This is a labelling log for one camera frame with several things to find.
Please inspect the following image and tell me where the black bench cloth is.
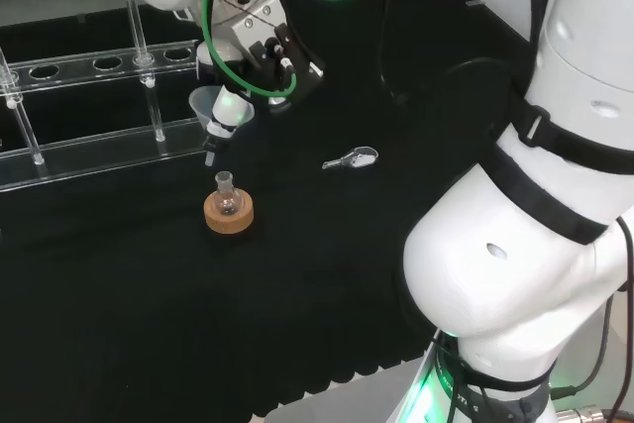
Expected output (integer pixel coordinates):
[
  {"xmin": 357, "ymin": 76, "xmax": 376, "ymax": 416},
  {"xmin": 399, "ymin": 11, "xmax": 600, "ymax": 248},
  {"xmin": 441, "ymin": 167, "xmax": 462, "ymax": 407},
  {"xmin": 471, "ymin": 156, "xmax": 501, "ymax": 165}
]
[{"xmin": 0, "ymin": 0, "xmax": 541, "ymax": 419}]

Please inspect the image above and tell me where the translucent plastic funnel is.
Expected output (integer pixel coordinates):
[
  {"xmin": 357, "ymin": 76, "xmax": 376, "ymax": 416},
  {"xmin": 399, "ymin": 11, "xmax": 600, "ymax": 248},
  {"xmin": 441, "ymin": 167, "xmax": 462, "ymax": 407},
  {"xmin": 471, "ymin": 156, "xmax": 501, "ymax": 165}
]
[{"xmin": 188, "ymin": 86, "xmax": 257, "ymax": 167}]

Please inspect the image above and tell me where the clear glass round-bottom flask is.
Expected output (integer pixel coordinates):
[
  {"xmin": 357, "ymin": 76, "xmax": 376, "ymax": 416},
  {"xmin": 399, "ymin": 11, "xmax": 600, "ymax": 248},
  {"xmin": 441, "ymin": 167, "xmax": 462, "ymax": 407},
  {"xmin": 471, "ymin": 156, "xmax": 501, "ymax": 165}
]
[{"xmin": 213, "ymin": 170, "xmax": 243, "ymax": 217}]

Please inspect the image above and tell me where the brown cork ring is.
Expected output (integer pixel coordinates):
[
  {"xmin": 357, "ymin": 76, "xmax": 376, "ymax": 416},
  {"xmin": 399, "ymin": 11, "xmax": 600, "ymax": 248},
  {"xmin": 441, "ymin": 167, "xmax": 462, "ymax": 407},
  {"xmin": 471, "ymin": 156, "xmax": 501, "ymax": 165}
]
[{"xmin": 203, "ymin": 188, "xmax": 256, "ymax": 235}]

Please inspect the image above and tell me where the glass weighing funnel white powder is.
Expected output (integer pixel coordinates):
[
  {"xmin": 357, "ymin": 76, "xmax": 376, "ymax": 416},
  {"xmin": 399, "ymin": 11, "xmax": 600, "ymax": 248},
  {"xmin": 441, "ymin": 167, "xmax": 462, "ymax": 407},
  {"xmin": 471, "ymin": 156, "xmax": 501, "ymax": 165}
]
[{"xmin": 321, "ymin": 146, "xmax": 380, "ymax": 171}]

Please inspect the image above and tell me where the clear acrylic funnel stand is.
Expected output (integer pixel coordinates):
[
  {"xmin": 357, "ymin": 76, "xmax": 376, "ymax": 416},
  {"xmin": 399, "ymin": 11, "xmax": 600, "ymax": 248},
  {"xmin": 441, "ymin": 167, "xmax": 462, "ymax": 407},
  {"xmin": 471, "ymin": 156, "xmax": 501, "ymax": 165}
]
[{"xmin": 0, "ymin": 0, "xmax": 209, "ymax": 194}]

